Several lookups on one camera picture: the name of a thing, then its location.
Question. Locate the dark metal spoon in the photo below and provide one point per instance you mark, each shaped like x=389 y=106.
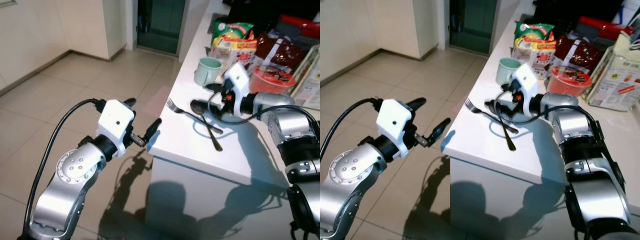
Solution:
x=214 y=135
x=507 y=135

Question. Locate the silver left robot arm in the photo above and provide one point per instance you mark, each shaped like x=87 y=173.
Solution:
x=70 y=175
x=355 y=172

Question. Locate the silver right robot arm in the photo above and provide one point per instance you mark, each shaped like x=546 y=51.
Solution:
x=585 y=150
x=295 y=130

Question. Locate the silver metal fork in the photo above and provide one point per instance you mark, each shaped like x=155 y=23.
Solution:
x=482 y=112
x=187 y=112

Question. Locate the pale green mug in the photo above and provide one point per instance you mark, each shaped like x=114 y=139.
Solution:
x=206 y=72
x=507 y=72

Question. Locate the red instant noodle bowl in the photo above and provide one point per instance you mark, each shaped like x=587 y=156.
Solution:
x=272 y=79
x=570 y=81

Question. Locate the green yellow snack bag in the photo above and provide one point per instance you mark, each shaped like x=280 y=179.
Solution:
x=231 y=31
x=534 y=32

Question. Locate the dark red food bag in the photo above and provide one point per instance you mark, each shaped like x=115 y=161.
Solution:
x=577 y=52
x=280 y=50

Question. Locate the dark glass door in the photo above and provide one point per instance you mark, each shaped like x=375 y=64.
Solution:
x=161 y=25
x=472 y=25

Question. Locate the cream printed box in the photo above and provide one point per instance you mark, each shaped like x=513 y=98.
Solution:
x=617 y=75
x=310 y=80

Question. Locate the large black bag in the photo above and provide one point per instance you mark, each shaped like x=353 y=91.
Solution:
x=575 y=10
x=270 y=10

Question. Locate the bright red package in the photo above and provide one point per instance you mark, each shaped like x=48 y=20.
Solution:
x=597 y=27
x=300 y=25

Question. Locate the white blue plastic bag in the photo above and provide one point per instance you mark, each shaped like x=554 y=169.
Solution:
x=631 y=15

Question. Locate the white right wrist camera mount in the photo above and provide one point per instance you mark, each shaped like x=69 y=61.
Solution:
x=237 y=80
x=526 y=82

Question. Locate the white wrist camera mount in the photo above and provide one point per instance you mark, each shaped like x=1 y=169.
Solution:
x=526 y=82
x=395 y=120
x=116 y=122
x=237 y=80

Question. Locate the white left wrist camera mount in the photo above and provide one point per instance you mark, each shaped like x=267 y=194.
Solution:
x=395 y=120
x=116 y=122

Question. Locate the cream wall cabinet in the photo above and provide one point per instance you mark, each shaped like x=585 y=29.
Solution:
x=60 y=25
x=370 y=25

